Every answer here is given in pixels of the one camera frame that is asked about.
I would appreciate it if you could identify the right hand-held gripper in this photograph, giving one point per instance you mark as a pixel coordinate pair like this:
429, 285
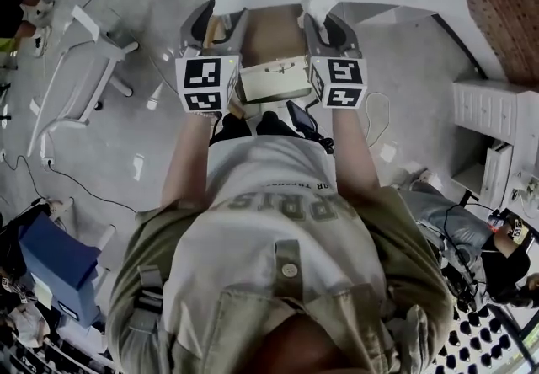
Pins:
341, 83

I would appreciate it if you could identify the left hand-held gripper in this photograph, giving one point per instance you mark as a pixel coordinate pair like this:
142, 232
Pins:
202, 81

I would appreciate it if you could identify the white tissue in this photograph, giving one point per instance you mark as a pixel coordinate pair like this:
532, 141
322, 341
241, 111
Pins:
318, 6

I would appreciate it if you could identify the wooden drawer with cream front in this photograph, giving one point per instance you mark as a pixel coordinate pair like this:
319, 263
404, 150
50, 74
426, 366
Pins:
273, 79

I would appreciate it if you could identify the person's left forearm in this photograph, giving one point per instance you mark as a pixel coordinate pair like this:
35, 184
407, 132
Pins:
187, 161

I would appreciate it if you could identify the person's right forearm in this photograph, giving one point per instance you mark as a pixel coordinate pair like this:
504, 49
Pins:
353, 149

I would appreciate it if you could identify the light wooden chair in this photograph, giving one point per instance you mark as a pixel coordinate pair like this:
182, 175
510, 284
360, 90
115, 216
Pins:
212, 29

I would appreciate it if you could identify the black handheld device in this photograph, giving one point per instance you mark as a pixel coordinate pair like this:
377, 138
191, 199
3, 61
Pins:
300, 115

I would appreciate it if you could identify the person's black trouser legs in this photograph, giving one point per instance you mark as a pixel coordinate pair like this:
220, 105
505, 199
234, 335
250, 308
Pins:
236, 128

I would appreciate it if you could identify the person's white printed t-shirt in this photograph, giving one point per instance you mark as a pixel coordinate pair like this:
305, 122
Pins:
269, 170

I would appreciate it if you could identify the white cabinet with shelves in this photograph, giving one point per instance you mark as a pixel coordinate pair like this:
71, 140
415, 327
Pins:
484, 107

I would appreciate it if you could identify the person's olive overshirt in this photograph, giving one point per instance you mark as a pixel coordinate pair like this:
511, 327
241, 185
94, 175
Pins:
135, 263

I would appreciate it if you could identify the blue box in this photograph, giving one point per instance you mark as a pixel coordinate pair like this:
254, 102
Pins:
59, 263

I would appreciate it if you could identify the tray of black round pieces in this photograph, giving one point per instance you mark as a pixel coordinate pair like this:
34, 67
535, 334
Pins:
476, 343

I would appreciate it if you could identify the white frame table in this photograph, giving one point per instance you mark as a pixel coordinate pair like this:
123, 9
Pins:
80, 81

